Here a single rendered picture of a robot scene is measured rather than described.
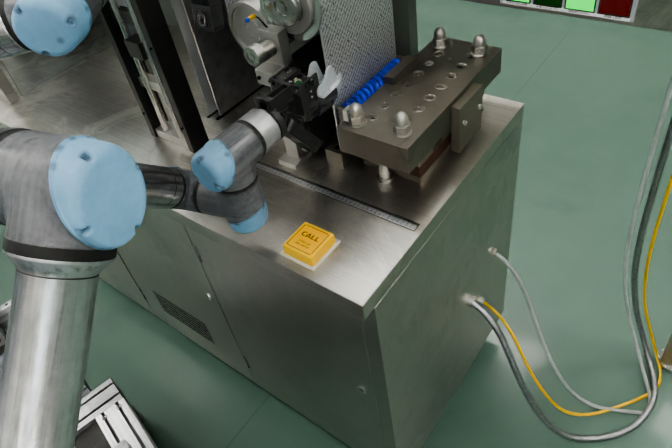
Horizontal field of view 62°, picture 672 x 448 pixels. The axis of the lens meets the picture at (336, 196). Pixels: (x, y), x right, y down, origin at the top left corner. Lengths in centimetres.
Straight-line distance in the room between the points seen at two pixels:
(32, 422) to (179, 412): 132
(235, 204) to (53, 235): 40
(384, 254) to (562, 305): 117
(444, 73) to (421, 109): 13
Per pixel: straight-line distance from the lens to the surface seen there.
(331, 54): 110
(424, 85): 120
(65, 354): 70
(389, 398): 127
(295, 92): 101
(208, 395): 201
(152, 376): 213
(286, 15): 107
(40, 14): 74
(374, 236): 105
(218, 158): 91
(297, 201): 115
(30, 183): 66
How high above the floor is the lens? 166
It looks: 42 degrees down
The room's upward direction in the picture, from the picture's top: 11 degrees counter-clockwise
